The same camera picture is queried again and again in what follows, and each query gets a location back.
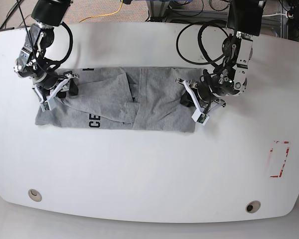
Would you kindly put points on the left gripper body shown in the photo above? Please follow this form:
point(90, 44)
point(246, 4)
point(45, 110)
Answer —
point(207, 92)

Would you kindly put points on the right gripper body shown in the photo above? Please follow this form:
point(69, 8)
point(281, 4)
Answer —
point(46, 87)

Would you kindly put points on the grey t-shirt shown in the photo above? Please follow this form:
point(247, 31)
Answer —
point(138, 98)

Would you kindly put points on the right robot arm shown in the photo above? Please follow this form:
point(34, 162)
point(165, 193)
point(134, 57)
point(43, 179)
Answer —
point(33, 64)

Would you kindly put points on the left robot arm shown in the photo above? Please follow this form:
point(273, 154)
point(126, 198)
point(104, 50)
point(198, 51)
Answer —
point(229, 76)

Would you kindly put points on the red tape rectangle marking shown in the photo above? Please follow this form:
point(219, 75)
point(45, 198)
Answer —
point(277, 158)

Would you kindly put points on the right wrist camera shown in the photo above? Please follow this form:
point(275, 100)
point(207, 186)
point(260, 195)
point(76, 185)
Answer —
point(48, 105)

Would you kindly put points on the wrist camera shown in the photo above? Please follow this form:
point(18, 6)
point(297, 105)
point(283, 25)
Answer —
point(200, 117)
point(48, 105)

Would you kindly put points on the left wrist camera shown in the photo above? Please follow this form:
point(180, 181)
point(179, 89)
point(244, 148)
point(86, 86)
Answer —
point(200, 117)

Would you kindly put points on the aluminium frame rail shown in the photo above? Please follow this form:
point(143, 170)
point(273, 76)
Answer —
point(188, 11)

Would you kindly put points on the left table cable grommet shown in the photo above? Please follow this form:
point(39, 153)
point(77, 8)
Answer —
point(34, 195)

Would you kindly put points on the table cable grommet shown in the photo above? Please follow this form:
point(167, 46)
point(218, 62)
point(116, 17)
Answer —
point(34, 195)
point(253, 207)

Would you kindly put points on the right table cable grommet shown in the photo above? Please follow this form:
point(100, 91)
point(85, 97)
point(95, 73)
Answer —
point(253, 207)

